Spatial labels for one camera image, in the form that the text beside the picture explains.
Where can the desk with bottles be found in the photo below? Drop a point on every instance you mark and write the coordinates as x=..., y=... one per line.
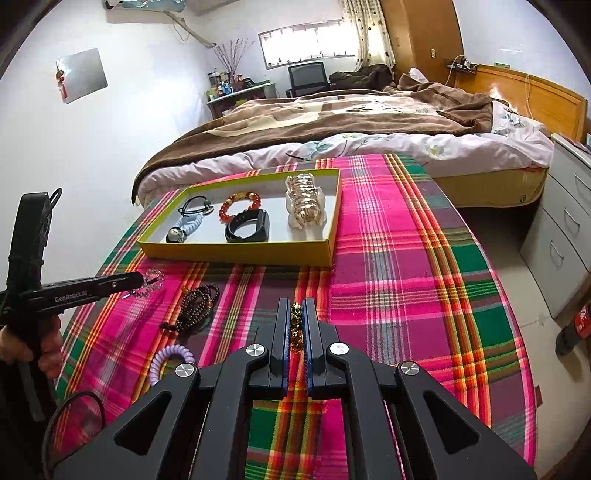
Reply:
x=228, y=92

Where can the grey wall panel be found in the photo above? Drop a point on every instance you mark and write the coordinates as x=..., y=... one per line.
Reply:
x=79, y=75

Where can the brown fleece blanket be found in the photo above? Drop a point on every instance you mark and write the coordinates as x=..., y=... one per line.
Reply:
x=410, y=107

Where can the wall air conditioner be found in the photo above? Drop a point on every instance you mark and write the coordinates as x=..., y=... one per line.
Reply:
x=151, y=5

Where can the black office chair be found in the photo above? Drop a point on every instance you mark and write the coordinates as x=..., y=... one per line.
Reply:
x=307, y=78

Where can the dark clothes pile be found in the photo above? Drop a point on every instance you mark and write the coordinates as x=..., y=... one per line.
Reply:
x=373, y=77

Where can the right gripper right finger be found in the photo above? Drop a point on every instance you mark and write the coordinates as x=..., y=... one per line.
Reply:
x=399, y=421

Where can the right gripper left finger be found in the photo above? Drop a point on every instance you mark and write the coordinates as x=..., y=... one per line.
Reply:
x=194, y=423

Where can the cola bottle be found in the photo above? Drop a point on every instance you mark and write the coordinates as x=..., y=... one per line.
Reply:
x=574, y=333

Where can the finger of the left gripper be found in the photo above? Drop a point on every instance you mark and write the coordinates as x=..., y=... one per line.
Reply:
x=78, y=292

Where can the dried branch bouquet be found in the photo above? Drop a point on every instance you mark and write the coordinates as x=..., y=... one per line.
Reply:
x=231, y=53

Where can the yellow shallow cardboard box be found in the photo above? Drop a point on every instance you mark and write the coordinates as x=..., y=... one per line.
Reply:
x=313, y=246

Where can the wooden wardrobe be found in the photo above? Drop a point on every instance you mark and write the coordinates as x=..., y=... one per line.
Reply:
x=424, y=34

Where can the wooden headboard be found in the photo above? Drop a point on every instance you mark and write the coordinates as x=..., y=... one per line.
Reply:
x=561, y=110

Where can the grey drawer cabinet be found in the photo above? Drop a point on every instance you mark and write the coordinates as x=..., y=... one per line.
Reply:
x=557, y=246

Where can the plaid pink green tablecloth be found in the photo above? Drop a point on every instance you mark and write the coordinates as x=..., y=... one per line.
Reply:
x=410, y=281

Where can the black wrist band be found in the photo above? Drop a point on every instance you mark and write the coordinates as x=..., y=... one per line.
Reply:
x=250, y=226

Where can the bed with white sheet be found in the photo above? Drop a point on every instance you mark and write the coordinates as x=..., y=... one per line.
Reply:
x=515, y=143

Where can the floral curtain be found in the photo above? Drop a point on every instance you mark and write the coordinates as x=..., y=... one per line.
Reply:
x=369, y=23

